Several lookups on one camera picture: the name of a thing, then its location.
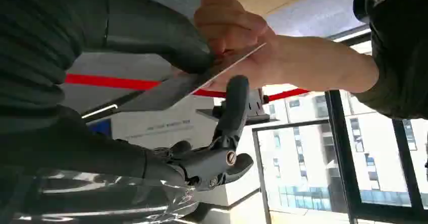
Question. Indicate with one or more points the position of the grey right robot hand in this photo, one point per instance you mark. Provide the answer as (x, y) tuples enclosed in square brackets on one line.
[(150, 22)]

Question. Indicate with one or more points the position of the person's hand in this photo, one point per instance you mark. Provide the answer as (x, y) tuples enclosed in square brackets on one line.
[(234, 25)]

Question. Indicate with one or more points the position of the ribbed grey right robot arm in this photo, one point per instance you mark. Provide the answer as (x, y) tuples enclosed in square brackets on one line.
[(33, 32)]

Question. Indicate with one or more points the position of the white light strip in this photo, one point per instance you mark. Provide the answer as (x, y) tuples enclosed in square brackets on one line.
[(100, 111)]

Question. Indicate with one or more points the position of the white printed sign panel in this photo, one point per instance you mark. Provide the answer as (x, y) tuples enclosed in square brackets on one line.
[(160, 129)]

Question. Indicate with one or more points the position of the blue sign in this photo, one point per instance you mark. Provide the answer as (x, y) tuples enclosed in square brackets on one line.
[(100, 128)]

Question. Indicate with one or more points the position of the person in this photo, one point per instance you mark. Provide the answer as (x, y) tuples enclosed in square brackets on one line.
[(401, 48)]

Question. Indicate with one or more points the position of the clear plastic film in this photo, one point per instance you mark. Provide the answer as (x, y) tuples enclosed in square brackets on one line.
[(100, 202)]

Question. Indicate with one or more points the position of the white building outside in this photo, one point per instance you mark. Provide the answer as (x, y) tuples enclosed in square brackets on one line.
[(378, 155)]

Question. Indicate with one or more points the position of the black mounting bracket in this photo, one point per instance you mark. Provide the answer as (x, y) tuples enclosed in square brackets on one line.
[(258, 115)]

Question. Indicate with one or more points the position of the black window frame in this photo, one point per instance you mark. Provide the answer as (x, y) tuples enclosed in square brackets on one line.
[(337, 149)]

